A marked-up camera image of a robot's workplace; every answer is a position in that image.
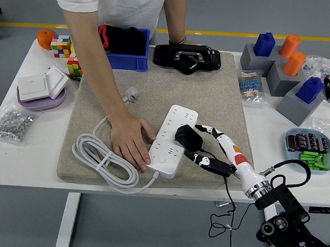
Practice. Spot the metal bracket under table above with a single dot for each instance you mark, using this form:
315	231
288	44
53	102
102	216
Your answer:
222	204

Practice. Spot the white wall switch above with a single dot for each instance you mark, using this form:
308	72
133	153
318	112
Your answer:
32	87
56	80

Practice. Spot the blue square block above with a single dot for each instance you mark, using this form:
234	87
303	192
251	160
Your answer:
309	90
263	45

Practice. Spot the bag of metal nuts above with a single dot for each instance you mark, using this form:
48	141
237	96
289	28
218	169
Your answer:
10	121

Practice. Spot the person's left hand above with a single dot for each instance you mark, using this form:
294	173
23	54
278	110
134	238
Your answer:
191	42

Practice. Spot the grey-brown mat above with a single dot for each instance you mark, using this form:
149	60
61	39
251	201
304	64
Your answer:
185	87

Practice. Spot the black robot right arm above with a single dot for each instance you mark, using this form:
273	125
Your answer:
285	197

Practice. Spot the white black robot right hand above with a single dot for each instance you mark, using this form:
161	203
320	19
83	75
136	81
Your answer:
245	168

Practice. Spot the person's right hand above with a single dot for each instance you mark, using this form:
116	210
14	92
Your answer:
130	140

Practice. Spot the bag of blue resistors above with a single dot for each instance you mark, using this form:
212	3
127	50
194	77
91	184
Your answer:
250	87

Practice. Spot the orange cylinder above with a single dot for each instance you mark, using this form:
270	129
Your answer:
289	46
294	64

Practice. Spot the purple tray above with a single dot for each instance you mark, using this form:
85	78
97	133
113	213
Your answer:
39	105

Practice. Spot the green batteries pile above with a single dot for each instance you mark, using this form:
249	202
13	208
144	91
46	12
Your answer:
309	155

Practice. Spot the colourful puzzle cube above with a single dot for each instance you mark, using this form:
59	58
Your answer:
74	66
60	46

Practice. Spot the orange fruit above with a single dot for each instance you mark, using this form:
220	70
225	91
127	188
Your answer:
43	39

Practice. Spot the person's wristband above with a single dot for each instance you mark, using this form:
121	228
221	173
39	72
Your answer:
177	40

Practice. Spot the black table control panel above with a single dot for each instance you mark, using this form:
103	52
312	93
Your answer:
325	210

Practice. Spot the small dark metal part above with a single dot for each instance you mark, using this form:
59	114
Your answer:
74	78

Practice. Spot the black electronic device housing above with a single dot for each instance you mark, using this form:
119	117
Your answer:
165	54

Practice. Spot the black red fabric bundle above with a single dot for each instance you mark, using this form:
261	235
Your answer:
126	40

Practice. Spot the grey block holder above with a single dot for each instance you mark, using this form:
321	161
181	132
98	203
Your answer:
250	61
276	54
293	110
278	82

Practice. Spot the person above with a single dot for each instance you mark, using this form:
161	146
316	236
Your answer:
126	1

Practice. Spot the blue plastic bin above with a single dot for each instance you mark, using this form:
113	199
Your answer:
130	62

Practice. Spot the clear bag of small parts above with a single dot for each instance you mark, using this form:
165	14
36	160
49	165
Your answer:
317	66

